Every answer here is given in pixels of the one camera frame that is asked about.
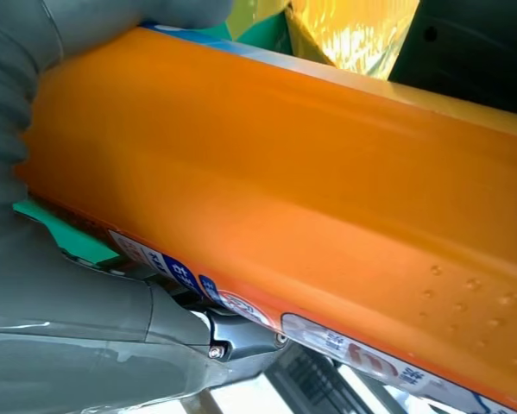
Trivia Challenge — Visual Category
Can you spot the yellow plastic film bag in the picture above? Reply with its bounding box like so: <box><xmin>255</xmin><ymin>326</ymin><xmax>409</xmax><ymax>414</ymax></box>
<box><xmin>225</xmin><ymin>0</ymin><xmax>421</xmax><ymax>81</ymax></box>

